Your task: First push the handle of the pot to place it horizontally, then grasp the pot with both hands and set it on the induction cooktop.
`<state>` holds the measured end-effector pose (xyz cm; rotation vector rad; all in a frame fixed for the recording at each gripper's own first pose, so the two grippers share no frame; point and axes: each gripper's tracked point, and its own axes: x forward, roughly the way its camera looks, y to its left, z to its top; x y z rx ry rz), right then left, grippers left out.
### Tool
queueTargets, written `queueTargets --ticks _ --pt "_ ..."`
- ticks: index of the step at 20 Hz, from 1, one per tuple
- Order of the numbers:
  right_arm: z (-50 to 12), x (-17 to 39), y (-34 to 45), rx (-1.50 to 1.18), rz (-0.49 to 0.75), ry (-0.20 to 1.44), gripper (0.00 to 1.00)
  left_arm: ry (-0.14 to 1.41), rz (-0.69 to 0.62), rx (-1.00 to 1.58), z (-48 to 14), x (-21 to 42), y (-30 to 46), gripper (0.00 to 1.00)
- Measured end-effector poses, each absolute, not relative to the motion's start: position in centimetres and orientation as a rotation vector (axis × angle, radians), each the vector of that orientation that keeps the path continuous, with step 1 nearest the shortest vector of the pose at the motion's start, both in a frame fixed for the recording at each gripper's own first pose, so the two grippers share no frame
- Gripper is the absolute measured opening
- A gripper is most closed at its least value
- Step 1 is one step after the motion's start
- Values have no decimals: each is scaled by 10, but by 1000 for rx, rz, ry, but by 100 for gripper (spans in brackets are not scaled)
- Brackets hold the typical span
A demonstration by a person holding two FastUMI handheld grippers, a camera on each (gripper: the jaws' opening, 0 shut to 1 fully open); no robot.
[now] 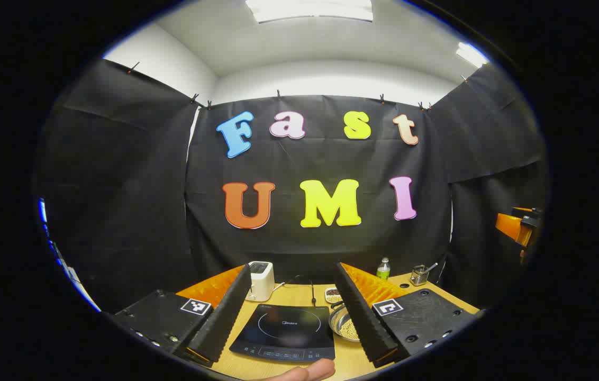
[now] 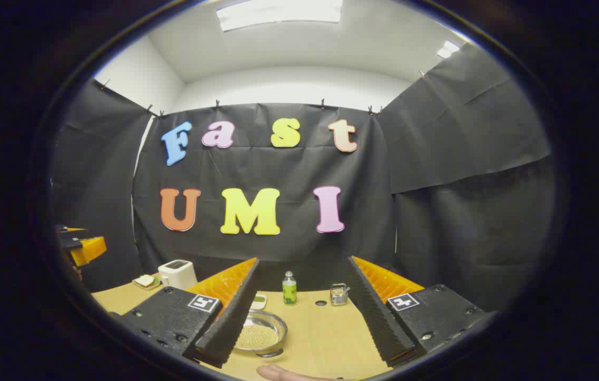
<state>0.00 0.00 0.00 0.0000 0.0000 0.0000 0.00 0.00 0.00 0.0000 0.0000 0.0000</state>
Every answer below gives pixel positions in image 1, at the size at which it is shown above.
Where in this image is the black backdrop cloth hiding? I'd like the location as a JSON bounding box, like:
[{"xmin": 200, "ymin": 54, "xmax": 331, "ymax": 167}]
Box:
[{"xmin": 35, "ymin": 58, "xmax": 549, "ymax": 313}]

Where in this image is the row of black cloth clips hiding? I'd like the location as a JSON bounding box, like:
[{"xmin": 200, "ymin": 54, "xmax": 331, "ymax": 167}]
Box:
[{"xmin": 128, "ymin": 61, "xmax": 469, "ymax": 112}]

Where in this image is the steel pot with black handle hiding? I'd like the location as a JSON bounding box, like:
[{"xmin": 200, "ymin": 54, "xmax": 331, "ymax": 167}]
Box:
[{"xmin": 329, "ymin": 301, "xmax": 362, "ymax": 343}]

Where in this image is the small ceiling light panel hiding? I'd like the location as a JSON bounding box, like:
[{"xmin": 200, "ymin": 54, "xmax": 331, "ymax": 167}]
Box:
[{"xmin": 456, "ymin": 42, "xmax": 491, "ymax": 68}]

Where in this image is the white toaster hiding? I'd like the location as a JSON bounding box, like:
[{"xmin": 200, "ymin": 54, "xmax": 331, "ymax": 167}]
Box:
[{"xmin": 245, "ymin": 261, "xmax": 275, "ymax": 302}]

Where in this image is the black induction cooktop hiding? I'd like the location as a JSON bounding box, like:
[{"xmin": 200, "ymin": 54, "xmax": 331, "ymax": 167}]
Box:
[{"xmin": 229, "ymin": 303, "xmax": 336, "ymax": 363}]

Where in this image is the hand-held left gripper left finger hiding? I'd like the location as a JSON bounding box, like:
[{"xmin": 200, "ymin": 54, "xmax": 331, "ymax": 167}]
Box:
[{"xmin": 112, "ymin": 263, "xmax": 252, "ymax": 368}]

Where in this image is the blue lit screen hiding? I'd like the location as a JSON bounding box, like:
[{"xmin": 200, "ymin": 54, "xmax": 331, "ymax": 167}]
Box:
[{"xmin": 38, "ymin": 197, "xmax": 102, "ymax": 313}]

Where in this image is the large ceiling light panel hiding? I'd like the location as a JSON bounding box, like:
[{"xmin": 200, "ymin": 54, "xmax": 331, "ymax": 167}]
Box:
[{"xmin": 246, "ymin": 0, "xmax": 374, "ymax": 23}]

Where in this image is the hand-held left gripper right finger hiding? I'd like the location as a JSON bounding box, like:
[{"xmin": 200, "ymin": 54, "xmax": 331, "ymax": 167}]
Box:
[{"xmin": 334, "ymin": 262, "xmax": 483, "ymax": 369}]

